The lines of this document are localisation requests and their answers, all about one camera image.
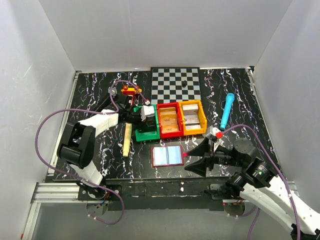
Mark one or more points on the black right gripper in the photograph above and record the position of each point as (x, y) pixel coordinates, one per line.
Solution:
(212, 155)

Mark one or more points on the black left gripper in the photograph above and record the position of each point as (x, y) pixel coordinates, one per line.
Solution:
(144, 122)

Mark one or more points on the red leather card holder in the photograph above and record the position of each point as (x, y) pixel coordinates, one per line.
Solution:
(166, 156)

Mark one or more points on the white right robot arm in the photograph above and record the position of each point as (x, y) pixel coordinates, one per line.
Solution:
(258, 182)

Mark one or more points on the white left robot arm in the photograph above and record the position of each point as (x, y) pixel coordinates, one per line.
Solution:
(77, 143)

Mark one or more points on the black card stack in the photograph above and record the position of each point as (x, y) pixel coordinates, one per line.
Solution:
(151, 124)

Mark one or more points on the white card stack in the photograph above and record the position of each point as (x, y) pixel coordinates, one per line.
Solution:
(191, 117)

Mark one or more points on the gold card stack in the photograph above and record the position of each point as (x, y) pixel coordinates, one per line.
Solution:
(168, 120)

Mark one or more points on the red toy phone booth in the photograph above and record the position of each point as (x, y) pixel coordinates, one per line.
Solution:
(132, 92)

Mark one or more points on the green plastic bin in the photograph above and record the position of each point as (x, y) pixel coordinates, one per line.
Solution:
(141, 133)

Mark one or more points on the black microphone silver head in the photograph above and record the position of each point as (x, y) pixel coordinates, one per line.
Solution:
(110, 97)

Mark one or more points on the yellow plastic bin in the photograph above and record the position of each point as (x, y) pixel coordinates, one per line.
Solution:
(202, 118)

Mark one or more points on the cream toy microphone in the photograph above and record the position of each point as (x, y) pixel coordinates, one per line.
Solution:
(127, 140)

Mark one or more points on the red plastic bin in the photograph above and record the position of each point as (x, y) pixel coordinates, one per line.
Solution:
(177, 134)

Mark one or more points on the black chess pawn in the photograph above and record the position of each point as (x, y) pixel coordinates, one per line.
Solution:
(184, 84)

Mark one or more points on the blue toy microphone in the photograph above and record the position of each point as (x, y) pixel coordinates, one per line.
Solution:
(230, 97)

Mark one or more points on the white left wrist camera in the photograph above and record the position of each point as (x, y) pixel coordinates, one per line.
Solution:
(147, 111)

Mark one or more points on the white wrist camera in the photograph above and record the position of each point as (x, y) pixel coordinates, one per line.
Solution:
(147, 111)
(214, 136)

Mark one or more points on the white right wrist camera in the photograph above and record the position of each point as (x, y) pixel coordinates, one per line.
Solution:
(214, 136)

